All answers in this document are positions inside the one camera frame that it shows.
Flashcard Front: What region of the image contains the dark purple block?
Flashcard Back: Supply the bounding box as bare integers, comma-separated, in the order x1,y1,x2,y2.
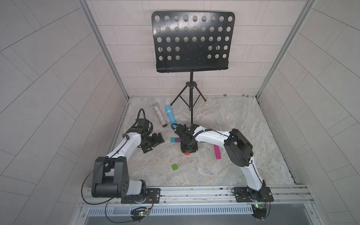
175,137,182,143

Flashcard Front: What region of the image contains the green block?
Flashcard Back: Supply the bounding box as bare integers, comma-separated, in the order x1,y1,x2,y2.
172,164,179,171

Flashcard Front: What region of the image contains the magenta rectangular block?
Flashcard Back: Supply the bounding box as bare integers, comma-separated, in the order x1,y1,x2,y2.
214,145,222,159

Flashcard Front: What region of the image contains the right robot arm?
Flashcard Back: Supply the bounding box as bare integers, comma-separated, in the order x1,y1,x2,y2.
171,123,274,203

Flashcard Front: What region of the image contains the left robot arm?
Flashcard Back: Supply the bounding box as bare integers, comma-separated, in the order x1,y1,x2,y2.
91,108,165,202

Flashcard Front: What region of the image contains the glittery silver microphone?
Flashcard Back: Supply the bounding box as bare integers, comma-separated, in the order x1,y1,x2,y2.
152,103,167,127

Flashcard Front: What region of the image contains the blue microphone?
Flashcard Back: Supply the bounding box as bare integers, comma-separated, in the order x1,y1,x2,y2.
166,105,177,130

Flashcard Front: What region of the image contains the left circuit board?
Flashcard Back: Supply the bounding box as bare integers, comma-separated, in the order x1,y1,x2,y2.
130,207,151,222

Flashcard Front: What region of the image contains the circuit board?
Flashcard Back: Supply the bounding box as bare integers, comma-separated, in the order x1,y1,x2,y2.
251,203,268,219
130,207,151,222

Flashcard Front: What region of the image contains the right circuit board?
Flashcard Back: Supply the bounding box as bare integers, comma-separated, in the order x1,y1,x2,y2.
251,203,268,219

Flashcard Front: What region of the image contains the black perforated music stand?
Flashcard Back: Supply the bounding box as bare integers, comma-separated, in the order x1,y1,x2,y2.
151,11,235,112

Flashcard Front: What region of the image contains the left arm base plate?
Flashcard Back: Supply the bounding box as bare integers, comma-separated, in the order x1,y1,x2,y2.
121,188,161,204

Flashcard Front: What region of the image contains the left black cable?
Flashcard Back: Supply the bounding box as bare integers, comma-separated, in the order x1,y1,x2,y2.
81,160,154,224

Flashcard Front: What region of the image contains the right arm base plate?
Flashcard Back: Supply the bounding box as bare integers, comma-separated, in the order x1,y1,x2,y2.
232,187,274,203

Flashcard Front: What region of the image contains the aluminium front rail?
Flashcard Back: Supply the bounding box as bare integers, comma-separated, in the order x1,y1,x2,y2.
78,184,314,208

